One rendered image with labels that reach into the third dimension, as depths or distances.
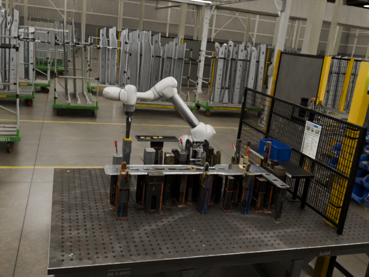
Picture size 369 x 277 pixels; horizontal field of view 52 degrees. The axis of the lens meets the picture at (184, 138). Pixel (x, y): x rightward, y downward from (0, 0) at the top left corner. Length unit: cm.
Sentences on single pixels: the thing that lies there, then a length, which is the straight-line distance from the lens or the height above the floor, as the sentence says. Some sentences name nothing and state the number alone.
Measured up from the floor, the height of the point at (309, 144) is 126.
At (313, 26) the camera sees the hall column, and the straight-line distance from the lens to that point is 1078.
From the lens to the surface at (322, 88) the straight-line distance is 511.
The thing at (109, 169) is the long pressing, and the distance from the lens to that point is 293.
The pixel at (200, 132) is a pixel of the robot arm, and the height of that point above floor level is 116.
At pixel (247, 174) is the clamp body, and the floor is 103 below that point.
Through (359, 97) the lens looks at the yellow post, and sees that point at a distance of 307.
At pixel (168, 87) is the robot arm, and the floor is 156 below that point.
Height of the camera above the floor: 202
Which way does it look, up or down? 15 degrees down
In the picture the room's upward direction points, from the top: 6 degrees clockwise
